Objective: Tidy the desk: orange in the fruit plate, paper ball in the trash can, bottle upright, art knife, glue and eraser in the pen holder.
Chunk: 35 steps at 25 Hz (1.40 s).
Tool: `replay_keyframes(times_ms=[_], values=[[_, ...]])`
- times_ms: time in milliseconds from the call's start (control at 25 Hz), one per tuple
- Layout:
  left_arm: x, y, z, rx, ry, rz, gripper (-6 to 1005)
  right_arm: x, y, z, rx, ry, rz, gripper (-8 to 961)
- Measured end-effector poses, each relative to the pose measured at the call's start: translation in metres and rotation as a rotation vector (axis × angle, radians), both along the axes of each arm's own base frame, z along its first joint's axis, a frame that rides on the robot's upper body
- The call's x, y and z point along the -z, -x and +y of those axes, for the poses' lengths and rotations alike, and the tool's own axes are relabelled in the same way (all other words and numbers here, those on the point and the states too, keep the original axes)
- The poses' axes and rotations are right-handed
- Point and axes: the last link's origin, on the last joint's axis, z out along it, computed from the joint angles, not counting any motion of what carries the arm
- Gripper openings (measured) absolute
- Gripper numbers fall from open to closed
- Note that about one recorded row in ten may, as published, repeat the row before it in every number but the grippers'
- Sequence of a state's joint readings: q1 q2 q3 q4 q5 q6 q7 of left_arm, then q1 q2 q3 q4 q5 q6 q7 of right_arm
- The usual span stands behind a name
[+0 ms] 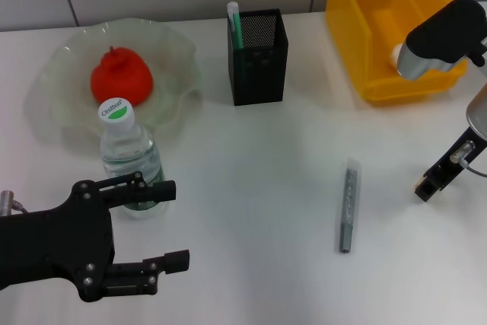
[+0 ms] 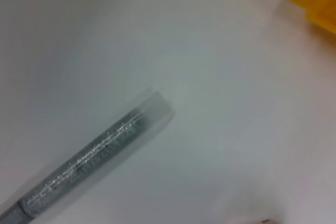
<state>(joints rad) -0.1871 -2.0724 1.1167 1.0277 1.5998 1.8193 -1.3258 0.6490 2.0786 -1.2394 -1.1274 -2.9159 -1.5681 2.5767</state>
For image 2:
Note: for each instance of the grey glitter pen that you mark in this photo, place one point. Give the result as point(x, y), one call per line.
point(92, 158)

